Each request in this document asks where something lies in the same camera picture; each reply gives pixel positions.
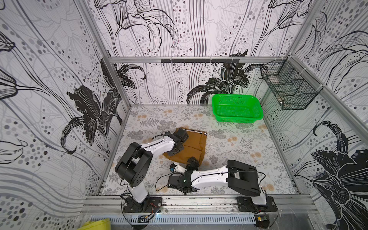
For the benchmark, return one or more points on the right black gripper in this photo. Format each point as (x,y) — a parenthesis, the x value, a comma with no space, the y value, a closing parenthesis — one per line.
(192,164)

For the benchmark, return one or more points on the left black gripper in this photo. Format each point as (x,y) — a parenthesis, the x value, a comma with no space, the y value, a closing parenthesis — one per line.
(180,148)

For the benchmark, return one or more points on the brown long pants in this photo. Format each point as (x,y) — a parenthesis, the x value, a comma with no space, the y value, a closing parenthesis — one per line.
(195,146)

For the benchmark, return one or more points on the green plastic basket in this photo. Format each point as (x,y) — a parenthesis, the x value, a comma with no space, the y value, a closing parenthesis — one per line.
(235,108)

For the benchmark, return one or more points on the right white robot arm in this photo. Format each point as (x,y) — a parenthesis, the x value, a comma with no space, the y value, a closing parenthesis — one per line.
(238,176)

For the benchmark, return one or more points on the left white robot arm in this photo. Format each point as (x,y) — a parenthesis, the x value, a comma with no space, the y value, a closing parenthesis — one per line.
(133,166)

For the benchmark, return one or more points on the yellow object at bottom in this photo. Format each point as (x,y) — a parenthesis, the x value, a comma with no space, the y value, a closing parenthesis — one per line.
(104,224)

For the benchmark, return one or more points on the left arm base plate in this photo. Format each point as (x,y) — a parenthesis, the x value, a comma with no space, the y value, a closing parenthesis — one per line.
(149,205)

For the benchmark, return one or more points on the slotted cable duct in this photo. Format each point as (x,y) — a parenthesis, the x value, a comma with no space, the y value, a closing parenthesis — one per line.
(161,219)

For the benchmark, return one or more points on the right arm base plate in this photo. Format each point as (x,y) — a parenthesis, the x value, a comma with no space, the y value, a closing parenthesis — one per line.
(245,204)

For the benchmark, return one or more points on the aluminium front rail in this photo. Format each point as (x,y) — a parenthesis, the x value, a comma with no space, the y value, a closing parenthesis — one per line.
(200,204)

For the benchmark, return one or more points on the black wire basket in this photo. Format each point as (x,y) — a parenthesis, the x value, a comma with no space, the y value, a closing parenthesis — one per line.
(289,85)

